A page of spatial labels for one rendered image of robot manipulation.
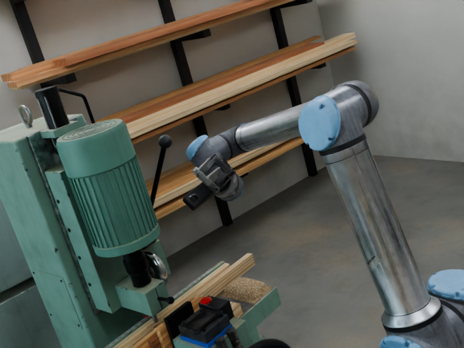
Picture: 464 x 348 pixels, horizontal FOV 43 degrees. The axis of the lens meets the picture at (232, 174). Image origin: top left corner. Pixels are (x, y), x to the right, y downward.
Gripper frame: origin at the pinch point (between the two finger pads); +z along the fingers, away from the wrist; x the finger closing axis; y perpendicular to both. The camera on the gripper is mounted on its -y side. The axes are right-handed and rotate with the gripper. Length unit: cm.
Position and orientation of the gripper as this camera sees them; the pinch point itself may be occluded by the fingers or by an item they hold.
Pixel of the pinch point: (198, 175)
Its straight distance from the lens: 153.0
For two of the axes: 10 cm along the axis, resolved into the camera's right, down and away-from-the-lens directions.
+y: 6.8, -7.4, -0.2
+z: -1.9, -1.5, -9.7
